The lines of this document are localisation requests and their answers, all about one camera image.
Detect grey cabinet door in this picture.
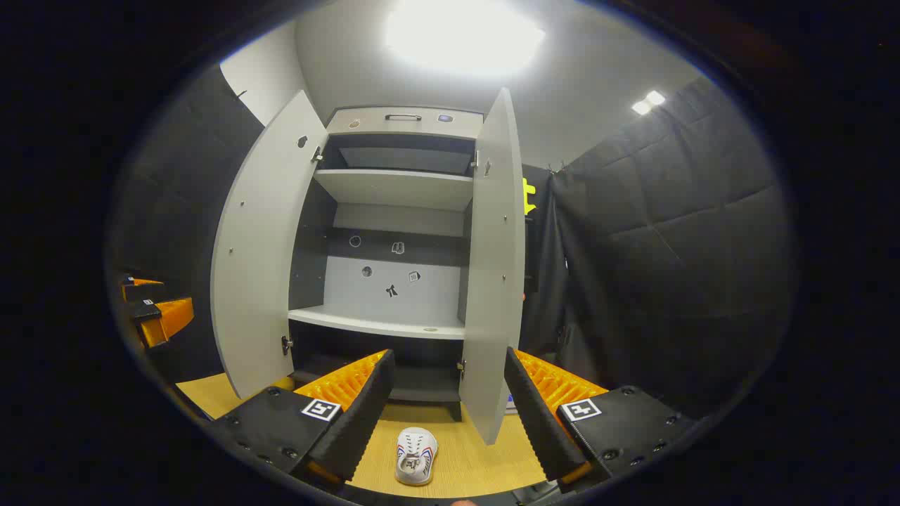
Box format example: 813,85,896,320
458,86,527,446
210,89,330,401

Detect small ceiling light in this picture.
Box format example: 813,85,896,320
631,89,667,117

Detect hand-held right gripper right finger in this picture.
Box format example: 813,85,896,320
504,346,697,493

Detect grey cabinet drawer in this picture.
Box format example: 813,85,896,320
326,107,484,140

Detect white striped shoe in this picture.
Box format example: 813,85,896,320
395,427,438,487

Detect grey shoe cabinet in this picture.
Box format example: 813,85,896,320
288,105,486,422

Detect large ceiling light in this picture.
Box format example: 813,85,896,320
383,0,546,74

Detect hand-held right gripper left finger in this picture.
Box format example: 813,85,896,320
211,349,396,493

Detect black backdrop cloth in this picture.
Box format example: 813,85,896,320
520,163,570,359
109,63,264,384
548,76,799,422

